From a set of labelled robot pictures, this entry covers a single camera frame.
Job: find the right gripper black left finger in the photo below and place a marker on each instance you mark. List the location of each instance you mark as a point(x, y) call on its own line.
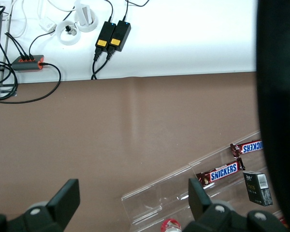
point(50, 215)

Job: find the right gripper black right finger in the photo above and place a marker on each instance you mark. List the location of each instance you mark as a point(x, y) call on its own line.
point(220, 217)

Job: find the Snickers chocolate bar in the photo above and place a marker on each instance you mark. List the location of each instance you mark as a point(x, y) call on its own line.
point(251, 147)
point(223, 170)

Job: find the small black carton box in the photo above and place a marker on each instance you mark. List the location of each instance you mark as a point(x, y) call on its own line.
point(257, 188)

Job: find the red cup with white lid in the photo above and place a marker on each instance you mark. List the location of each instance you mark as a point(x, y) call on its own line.
point(171, 226)

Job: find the clear acrylic stepped stand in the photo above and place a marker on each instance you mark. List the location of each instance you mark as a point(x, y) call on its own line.
point(174, 193)

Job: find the dark red carton box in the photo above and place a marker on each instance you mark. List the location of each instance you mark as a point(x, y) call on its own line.
point(282, 219)

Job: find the brown table cover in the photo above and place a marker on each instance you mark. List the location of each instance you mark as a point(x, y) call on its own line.
point(87, 133)

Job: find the grey and orange hub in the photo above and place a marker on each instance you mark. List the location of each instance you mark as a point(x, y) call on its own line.
point(26, 63)

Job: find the grey metal bar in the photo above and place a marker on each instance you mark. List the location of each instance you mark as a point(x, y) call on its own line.
point(5, 48)

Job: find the black power adapter yellow label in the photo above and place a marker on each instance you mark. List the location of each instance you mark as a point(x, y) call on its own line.
point(105, 36)
point(120, 36)

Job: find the small white adapter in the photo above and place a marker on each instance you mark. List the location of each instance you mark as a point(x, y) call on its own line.
point(47, 25)

